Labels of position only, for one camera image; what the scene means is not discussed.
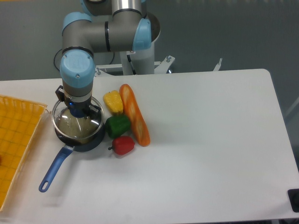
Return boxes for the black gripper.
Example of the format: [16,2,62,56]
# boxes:
[55,85,100,118]

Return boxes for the glass lid blue knob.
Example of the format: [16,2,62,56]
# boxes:
[51,97,104,141]

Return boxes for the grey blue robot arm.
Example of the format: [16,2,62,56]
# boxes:
[56,0,152,118]

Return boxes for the wrapped bread slice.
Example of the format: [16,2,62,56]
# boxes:
[55,109,100,139]

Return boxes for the yellow bell pepper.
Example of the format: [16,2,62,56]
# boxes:
[103,90,123,115]

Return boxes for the green bell pepper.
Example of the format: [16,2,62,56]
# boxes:
[105,115,131,139]

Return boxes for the orange baguette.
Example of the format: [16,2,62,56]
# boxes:
[119,84,150,147]

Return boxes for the yellow woven basket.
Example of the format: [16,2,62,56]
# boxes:
[0,95,47,211]

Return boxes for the red bell pepper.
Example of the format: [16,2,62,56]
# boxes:
[108,136,135,155]

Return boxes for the black object table corner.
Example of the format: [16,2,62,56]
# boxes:
[287,189,299,213]

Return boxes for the black cable on floor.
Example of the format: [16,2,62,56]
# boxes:
[53,50,115,70]

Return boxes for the black pan blue handle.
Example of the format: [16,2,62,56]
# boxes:
[39,125,105,192]

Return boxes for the white bracket right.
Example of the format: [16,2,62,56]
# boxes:
[213,58,222,71]

